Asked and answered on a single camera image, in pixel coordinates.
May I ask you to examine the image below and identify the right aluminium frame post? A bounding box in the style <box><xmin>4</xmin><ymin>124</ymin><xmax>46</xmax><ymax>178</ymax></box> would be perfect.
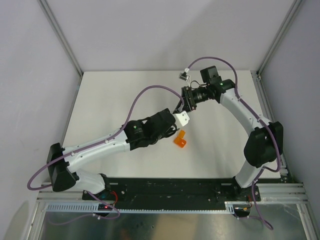
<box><xmin>256</xmin><ymin>0</ymin><xmax>305</xmax><ymax>76</ymax></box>

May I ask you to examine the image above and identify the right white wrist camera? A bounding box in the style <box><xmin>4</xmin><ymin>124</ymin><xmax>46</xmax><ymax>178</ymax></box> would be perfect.
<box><xmin>178</xmin><ymin>68</ymin><xmax>191</xmax><ymax>83</ymax></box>

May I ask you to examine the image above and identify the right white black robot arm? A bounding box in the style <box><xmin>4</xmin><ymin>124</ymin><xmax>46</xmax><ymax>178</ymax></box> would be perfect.
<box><xmin>173</xmin><ymin>66</ymin><xmax>284</xmax><ymax>201</ymax></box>

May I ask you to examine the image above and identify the orange pill organizer box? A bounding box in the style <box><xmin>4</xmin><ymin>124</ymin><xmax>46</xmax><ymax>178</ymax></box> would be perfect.
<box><xmin>173</xmin><ymin>130</ymin><xmax>187</xmax><ymax>148</ymax></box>

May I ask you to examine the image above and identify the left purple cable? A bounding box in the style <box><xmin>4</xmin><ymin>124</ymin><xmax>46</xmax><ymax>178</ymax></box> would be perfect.
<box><xmin>26</xmin><ymin>85</ymin><xmax>185</xmax><ymax>223</ymax></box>

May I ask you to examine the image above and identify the aluminium side rail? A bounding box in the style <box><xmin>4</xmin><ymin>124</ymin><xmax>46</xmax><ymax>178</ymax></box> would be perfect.
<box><xmin>250</xmin><ymin>70</ymin><xmax>309</xmax><ymax>204</ymax></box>

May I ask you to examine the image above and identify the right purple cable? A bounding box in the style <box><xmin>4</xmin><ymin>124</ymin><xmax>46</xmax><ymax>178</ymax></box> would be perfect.
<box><xmin>186</xmin><ymin>56</ymin><xmax>283</xmax><ymax>231</ymax></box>

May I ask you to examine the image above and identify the aluminium frame post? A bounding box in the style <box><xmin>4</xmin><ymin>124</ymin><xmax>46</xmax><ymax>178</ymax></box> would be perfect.
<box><xmin>37</xmin><ymin>0</ymin><xmax>84</xmax><ymax>76</ymax></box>
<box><xmin>256</xmin><ymin>0</ymin><xmax>305</xmax><ymax>76</ymax></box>

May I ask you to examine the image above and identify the left aluminium frame post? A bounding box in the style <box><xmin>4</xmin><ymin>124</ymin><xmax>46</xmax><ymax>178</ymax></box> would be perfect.
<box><xmin>37</xmin><ymin>0</ymin><xmax>84</xmax><ymax>76</ymax></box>

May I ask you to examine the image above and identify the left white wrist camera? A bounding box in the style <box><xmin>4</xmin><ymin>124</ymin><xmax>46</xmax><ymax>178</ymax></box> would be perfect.
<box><xmin>173</xmin><ymin>110</ymin><xmax>190</xmax><ymax>129</ymax></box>

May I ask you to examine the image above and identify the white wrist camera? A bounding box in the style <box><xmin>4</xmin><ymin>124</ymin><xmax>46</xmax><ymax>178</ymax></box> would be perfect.
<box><xmin>178</xmin><ymin>68</ymin><xmax>191</xmax><ymax>83</ymax></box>
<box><xmin>173</xmin><ymin>110</ymin><xmax>190</xmax><ymax>129</ymax></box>

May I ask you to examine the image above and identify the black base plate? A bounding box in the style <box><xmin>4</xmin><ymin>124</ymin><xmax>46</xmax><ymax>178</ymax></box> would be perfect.
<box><xmin>96</xmin><ymin>177</ymin><xmax>261</xmax><ymax>210</ymax></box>

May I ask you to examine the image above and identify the purple cable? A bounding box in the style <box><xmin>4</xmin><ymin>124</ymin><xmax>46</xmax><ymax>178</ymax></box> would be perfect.
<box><xmin>26</xmin><ymin>85</ymin><xmax>185</xmax><ymax>223</ymax></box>
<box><xmin>186</xmin><ymin>56</ymin><xmax>283</xmax><ymax>231</ymax></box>

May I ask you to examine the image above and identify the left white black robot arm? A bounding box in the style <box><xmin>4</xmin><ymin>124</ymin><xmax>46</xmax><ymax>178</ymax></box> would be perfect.
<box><xmin>47</xmin><ymin>108</ymin><xmax>178</xmax><ymax>200</ymax></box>

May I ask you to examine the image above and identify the grey slotted cable duct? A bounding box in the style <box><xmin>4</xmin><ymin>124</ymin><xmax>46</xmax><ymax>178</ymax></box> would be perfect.
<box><xmin>45</xmin><ymin>202</ymin><xmax>252</xmax><ymax>214</ymax></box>

